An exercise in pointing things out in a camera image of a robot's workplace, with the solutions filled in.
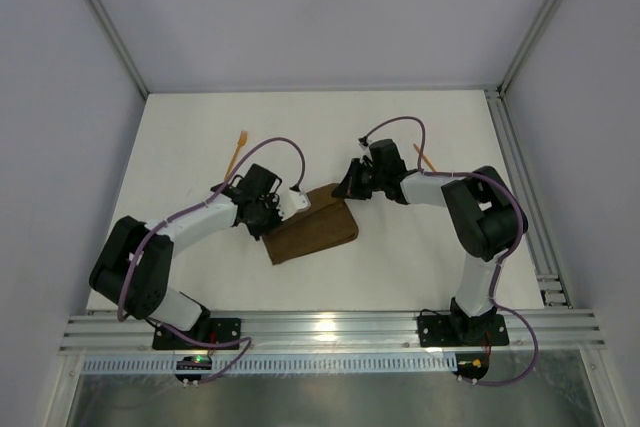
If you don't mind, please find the brown cloth napkin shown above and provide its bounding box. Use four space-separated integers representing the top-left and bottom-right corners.
263 183 359 265

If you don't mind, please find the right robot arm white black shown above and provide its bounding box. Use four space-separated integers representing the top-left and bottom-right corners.
332 139 528 348

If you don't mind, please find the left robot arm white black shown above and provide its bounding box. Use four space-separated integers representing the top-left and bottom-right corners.
89 164 282 332

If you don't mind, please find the orange plastic knife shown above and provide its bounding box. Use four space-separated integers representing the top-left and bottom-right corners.
413 143 437 172

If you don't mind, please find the orange plastic fork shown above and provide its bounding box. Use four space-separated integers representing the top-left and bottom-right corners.
225 130 248 180

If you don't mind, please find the left small controller board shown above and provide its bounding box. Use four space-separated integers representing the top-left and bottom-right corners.
174 354 212 387

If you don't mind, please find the small controller board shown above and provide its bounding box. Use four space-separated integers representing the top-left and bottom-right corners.
453 354 490 385
174 354 212 387

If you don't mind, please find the right small controller board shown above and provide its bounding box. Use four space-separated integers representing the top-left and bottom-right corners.
453 354 490 385

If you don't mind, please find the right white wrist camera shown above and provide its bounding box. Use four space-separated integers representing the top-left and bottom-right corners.
358 136 371 151

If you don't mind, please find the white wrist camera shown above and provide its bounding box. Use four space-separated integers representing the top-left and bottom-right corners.
279 189 311 220
358 136 371 151

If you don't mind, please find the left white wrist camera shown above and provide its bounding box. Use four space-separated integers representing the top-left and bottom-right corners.
279 189 311 220

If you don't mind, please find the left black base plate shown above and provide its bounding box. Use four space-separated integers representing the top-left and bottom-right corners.
152 316 242 351

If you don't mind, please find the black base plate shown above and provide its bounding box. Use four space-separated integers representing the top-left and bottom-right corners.
416 309 510 347
152 316 242 351

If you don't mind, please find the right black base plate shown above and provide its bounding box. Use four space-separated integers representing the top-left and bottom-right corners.
416 309 510 347

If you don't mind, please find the aluminium front rail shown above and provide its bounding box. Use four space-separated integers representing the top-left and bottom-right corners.
60 309 605 353

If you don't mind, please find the aluminium rail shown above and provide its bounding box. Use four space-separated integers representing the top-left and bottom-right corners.
485 87 573 309
60 309 605 353

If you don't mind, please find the aluminium right side rail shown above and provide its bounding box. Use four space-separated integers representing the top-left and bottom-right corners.
485 87 573 309

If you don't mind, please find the slotted grey cable duct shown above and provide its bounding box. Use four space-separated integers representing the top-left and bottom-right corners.
81 351 456 375

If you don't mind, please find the right aluminium corner post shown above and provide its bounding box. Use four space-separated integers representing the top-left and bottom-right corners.
497 0 563 97

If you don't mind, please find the aluminium corner post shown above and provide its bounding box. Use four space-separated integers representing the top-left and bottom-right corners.
497 0 563 97
84 0 150 100

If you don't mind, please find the left aluminium corner post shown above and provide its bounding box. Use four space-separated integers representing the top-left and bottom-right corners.
84 0 150 100

